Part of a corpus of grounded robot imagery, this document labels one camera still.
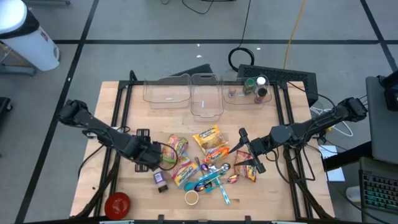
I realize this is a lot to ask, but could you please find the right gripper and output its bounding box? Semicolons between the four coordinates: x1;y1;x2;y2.
228;127;276;174

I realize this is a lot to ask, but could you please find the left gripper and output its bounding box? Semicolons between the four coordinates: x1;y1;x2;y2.
126;128;164;173

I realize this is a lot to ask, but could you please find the silver spoon teal handle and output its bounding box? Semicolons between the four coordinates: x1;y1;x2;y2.
198;162;231;184

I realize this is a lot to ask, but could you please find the orange chicken ramen pack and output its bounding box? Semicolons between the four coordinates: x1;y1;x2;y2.
203;146;231;165

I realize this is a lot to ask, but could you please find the purple label spice jar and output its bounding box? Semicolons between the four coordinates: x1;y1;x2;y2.
152;169;170;194

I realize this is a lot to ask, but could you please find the green edged ramen pack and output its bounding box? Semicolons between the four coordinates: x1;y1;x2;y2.
161;134;190;165

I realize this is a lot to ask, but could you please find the yellow ramen noodle pack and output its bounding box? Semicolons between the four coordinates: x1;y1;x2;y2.
192;124;229;154

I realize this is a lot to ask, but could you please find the iridescent spoon purple bowl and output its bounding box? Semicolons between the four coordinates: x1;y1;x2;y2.
200;162;223;189

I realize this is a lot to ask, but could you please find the blue ramen noodle pack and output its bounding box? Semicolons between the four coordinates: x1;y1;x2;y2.
169;154;201;190

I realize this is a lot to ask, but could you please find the iridescent spoon dark handle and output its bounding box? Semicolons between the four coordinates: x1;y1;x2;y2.
194;156;206;194

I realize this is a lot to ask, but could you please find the teal plastic spoon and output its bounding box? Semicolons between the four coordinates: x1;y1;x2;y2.
183;170;225;193

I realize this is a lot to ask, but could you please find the gold label sesame jar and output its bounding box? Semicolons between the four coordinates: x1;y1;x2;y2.
183;190;200;207

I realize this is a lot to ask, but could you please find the orange spice jar black lid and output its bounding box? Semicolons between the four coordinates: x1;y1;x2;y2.
254;86;269;105

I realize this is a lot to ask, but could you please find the green lid spice jar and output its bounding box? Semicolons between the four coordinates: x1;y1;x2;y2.
243;77;257;96

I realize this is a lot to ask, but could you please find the clear plastic bin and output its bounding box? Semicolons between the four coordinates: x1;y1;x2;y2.
190;72;225;123
221;73;273;112
142;73;192;110

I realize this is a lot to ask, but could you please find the small grey power box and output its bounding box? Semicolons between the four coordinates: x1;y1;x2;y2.
82;129;100;139

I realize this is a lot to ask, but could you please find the red round lid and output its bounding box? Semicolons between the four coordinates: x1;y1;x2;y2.
104;191;132;221

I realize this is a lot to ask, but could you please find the white paper sheet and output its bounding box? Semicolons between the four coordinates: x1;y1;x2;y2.
325;166;346;182
318;144;338;160

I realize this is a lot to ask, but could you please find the black perforated panel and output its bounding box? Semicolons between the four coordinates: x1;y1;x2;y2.
236;63;319;107

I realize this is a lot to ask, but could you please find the black wedge panel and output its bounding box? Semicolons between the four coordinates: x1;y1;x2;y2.
158;63;215;82

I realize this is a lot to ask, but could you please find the white computer mouse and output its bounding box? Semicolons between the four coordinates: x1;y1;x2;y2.
345;185;362;203

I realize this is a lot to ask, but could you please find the grey stand base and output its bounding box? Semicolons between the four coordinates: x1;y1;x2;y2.
0;62;37;77

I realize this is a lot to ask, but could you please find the white trash can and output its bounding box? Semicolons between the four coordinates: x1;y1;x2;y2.
0;0;61;72

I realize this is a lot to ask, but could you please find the black desk device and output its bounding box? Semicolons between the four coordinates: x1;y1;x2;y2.
377;70;398;113

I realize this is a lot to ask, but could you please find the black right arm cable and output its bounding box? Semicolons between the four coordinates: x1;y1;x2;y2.
272;148;315;185

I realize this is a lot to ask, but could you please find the black left base cable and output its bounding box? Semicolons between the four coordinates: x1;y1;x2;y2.
76;143;106;180

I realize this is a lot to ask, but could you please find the black table frame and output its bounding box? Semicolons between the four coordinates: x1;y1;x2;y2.
74;70;335;224

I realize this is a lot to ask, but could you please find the black coiled hanging cable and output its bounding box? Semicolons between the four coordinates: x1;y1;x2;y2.
227;0;256;73

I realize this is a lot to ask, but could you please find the white cable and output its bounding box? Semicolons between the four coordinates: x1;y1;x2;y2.
310;107;354;138

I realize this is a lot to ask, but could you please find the yellow hanging cable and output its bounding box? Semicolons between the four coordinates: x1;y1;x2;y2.
282;0;307;70

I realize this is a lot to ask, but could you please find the black floor cable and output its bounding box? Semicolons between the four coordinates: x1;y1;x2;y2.
159;0;216;16

